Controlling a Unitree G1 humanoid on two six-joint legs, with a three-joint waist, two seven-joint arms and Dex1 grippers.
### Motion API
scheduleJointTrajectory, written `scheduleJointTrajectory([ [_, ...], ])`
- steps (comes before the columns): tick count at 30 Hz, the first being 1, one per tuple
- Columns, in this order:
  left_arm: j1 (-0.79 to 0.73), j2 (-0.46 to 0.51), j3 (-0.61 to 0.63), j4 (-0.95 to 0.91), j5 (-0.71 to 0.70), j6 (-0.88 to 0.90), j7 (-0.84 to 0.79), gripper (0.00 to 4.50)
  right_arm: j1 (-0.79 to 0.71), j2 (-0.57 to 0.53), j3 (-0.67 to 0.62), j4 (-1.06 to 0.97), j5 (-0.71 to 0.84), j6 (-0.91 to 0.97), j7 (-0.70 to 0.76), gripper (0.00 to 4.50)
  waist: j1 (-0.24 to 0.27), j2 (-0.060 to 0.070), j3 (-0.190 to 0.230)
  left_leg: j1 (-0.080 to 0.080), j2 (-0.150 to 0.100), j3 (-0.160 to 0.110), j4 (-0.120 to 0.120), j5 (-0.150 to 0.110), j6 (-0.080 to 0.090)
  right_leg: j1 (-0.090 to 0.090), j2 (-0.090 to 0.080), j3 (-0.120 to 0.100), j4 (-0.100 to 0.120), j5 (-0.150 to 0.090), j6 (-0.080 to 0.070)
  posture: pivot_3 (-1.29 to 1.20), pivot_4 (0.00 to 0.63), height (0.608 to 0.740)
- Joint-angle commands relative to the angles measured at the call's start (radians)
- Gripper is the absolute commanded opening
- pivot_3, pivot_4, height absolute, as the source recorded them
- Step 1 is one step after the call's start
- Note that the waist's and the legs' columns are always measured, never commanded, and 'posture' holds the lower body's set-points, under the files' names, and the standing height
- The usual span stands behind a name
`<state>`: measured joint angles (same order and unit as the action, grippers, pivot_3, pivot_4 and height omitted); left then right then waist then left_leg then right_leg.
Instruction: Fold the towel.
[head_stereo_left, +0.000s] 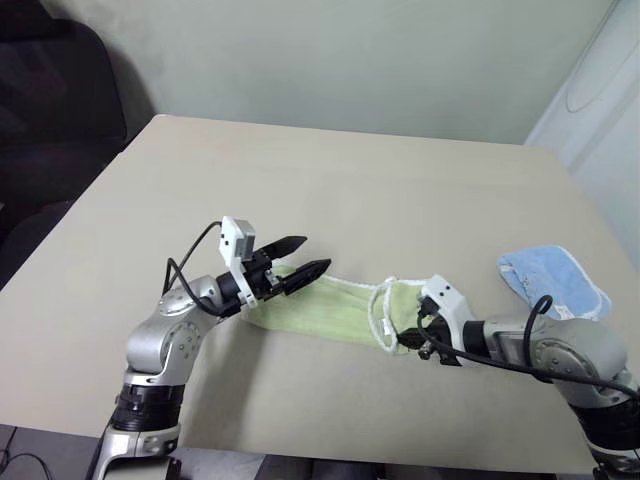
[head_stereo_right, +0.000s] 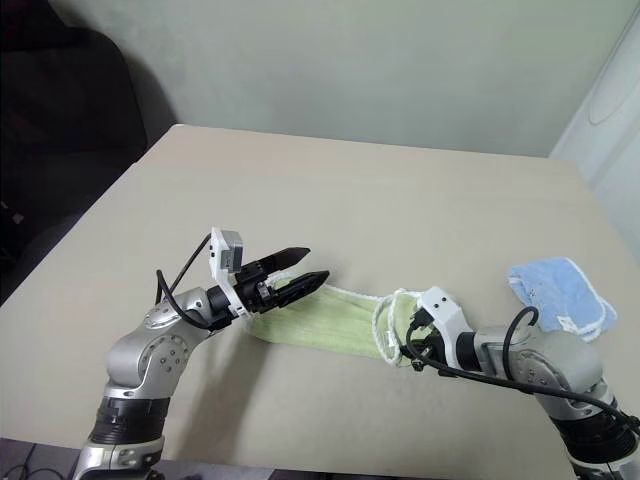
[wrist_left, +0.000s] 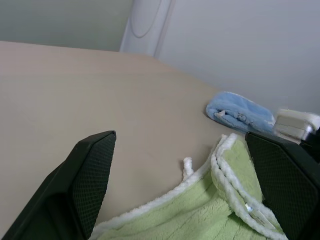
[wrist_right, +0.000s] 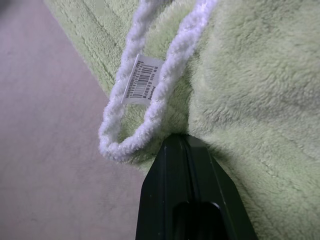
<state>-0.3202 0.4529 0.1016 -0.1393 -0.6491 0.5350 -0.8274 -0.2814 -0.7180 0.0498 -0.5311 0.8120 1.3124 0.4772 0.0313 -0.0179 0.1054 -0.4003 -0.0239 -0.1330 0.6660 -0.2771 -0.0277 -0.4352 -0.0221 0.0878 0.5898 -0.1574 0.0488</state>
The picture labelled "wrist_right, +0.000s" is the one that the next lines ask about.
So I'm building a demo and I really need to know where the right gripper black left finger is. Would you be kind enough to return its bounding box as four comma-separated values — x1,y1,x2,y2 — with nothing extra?
134,133,199,240

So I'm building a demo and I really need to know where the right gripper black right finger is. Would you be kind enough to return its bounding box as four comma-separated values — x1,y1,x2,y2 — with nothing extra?
180,133,259,240

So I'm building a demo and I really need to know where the green towel with white trim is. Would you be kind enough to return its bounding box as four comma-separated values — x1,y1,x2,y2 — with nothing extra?
43,0,320,240

